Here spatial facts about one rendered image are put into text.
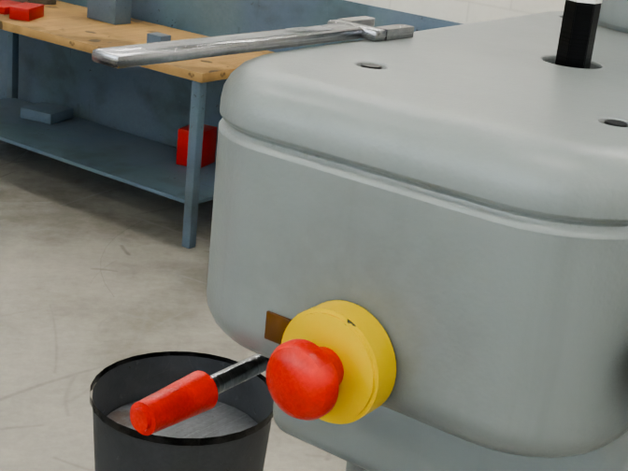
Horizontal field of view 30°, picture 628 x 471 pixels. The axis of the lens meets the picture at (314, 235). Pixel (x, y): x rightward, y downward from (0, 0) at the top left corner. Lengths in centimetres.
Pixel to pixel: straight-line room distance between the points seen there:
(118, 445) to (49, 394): 146
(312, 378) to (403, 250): 7
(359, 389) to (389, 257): 7
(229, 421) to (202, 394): 248
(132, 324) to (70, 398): 69
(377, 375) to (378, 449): 17
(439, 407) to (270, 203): 14
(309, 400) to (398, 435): 17
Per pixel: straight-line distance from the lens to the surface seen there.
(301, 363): 56
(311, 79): 61
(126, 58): 59
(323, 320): 58
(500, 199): 53
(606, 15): 92
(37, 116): 700
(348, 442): 75
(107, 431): 291
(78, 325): 488
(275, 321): 62
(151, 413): 65
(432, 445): 71
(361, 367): 57
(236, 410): 320
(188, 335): 482
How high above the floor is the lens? 201
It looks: 19 degrees down
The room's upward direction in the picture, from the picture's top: 6 degrees clockwise
